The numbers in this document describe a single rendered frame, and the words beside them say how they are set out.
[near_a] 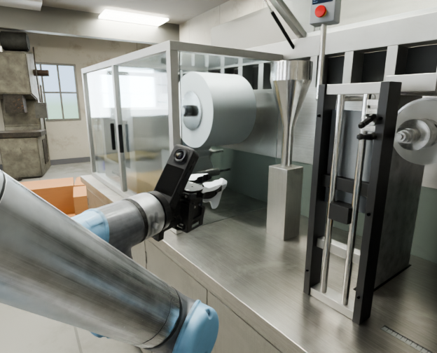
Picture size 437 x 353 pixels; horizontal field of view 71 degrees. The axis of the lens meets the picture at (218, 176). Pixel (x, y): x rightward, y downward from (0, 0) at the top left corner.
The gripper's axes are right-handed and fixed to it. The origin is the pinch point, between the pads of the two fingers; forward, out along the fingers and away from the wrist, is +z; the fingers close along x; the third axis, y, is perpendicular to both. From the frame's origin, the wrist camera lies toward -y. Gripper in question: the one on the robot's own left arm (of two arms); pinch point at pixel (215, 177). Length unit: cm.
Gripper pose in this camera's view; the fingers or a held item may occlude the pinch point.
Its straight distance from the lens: 68.9
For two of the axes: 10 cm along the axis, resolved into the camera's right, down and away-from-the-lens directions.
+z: 5.4, -2.0, 8.2
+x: 8.4, 2.6, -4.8
